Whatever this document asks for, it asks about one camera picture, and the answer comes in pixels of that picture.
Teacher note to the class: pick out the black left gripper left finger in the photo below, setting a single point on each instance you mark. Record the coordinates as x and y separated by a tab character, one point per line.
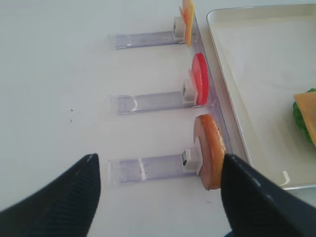
63	208

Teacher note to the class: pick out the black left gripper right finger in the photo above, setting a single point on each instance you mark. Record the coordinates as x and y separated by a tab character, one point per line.
256	207

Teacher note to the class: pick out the orange cheese slice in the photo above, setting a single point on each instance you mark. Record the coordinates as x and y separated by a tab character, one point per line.
308	113

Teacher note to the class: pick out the bread bun slice left rack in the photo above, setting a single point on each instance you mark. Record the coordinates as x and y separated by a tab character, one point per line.
212	150

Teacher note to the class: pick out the green lettuce leaf on stack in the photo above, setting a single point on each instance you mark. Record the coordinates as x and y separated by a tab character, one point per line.
301	118

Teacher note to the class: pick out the red tomato slice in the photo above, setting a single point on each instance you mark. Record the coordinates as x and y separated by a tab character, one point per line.
200	76

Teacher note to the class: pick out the yellow cheese slice in rack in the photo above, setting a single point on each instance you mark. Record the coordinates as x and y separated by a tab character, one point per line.
187	11

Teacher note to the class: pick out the cream rectangular tray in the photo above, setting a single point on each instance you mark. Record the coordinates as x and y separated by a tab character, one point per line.
267	54

